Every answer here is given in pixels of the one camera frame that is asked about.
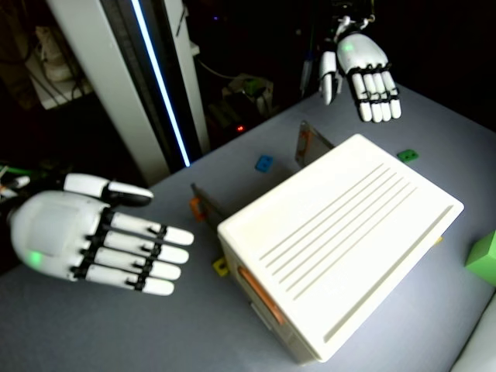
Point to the power strip with red light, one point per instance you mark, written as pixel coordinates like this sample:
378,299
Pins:
232,124

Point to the large white box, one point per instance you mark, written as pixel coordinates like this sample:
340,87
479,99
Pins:
329,232

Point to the white pillar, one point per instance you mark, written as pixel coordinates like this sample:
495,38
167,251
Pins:
108,77

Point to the grey table cloth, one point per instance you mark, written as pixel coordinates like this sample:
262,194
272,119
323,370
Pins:
116,329

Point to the green and white device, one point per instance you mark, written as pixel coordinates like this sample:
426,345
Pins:
252,87

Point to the blue-white light strip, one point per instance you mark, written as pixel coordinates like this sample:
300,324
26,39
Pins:
159,77

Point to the small yellow block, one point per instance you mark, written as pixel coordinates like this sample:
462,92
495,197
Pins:
220,267

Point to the small green block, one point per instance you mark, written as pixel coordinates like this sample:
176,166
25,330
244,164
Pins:
407,155

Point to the small yellow piece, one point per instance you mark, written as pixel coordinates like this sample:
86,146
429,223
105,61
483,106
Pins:
438,240

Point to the large green block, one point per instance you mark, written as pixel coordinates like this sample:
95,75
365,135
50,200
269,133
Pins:
482,259

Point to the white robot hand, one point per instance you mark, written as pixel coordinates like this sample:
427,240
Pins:
50,224
358,52

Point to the small blue block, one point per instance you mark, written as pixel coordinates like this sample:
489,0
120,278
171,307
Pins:
264,163

